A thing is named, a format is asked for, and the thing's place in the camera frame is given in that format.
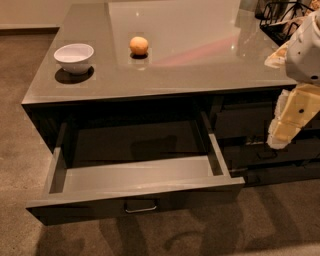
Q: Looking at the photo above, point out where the grey top drawer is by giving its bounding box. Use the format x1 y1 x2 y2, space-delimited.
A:
26 113 244 225

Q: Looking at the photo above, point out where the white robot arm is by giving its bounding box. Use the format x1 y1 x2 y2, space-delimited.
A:
265 10 320 149

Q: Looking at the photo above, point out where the dark right upper drawer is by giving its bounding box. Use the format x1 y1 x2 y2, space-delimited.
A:
214 103 320 141

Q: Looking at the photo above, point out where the packaged snack in basket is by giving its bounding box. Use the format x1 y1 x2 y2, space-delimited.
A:
282 16 306 36

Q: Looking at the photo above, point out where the orange round fruit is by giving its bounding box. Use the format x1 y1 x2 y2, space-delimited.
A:
129 37 149 56

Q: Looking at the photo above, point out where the dark grey counter cabinet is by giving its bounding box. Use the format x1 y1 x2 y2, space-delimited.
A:
22 0 320 183

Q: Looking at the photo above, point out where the white ceramic bowl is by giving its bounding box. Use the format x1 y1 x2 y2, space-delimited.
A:
54 43 94 75

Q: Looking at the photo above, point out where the black wire basket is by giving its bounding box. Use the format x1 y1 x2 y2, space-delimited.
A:
259 0 314 46

